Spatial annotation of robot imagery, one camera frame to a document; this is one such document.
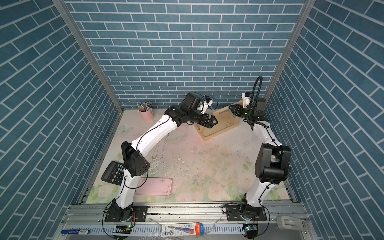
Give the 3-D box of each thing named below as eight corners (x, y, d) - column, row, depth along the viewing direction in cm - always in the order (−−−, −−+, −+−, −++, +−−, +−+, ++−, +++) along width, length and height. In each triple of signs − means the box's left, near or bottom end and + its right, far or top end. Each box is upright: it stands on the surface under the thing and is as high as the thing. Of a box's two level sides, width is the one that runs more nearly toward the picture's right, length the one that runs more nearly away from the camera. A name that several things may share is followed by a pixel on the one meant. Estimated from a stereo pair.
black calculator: (102, 185, 85) (99, 182, 82) (111, 164, 93) (108, 161, 90) (120, 185, 85) (117, 182, 82) (127, 164, 93) (125, 161, 90)
